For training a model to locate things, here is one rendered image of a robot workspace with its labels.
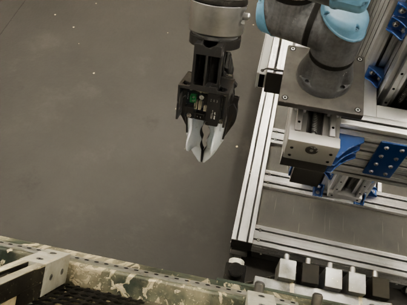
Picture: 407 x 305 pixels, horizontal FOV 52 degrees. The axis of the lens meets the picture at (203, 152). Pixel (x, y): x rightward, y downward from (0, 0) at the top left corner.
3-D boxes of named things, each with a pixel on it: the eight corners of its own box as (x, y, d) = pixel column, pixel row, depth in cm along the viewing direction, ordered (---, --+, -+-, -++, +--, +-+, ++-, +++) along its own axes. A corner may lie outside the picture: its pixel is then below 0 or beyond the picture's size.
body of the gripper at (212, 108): (172, 123, 59) (179, 38, 53) (187, 100, 67) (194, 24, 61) (225, 132, 58) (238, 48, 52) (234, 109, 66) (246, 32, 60)
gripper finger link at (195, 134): (175, 172, 65) (180, 118, 61) (185, 154, 70) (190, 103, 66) (195, 175, 65) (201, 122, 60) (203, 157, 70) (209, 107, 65)
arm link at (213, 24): (197, -7, 59) (255, 1, 58) (194, 26, 61) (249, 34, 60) (185, 1, 52) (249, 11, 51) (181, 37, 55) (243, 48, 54)
